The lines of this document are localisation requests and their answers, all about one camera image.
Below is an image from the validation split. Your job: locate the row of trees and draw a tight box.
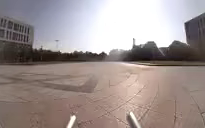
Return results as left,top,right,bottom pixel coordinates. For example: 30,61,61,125
3,40,204,63

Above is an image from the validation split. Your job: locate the grey paved plaza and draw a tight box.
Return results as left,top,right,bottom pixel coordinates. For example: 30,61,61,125
0,61,205,128

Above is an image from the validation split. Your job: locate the tall chimney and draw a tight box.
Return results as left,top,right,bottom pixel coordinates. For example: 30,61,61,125
132,37,137,48

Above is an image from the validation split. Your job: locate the tall light mast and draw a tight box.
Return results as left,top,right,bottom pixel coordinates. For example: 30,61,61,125
54,39,61,52

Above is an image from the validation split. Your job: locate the robot's own part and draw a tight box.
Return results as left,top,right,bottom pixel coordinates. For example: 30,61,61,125
65,114,77,128
126,111,142,128

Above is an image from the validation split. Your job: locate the raised kerb strip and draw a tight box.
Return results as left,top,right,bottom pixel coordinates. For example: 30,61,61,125
128,60,205,67

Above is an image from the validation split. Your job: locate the white multi-storey building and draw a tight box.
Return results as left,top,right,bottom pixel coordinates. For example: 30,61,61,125
0,13,35,64

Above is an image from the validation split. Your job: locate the dark glass-fronted building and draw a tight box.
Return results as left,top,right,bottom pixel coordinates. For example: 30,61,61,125
184,7,205,62

